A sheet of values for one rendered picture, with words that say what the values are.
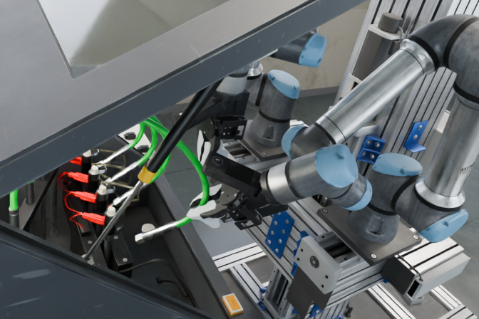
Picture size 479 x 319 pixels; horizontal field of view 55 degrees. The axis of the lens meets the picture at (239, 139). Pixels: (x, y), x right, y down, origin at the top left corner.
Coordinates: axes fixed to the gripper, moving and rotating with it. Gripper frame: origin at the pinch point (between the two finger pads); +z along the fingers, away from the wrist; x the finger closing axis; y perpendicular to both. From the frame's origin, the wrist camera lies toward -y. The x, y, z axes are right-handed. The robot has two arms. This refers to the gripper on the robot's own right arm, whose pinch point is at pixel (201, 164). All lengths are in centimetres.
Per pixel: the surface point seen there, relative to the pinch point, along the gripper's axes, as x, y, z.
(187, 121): -31, -22, -32
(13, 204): 1.1, -39.8, 5.2
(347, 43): 247, 282, 67
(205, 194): -13.5, -5.5, -2.8
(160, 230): -10.4, -12.6, 8.2
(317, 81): 244, 258, 107
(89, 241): 5.8, -23.0, 24.4
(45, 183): 15.8, -31.4, 12.6
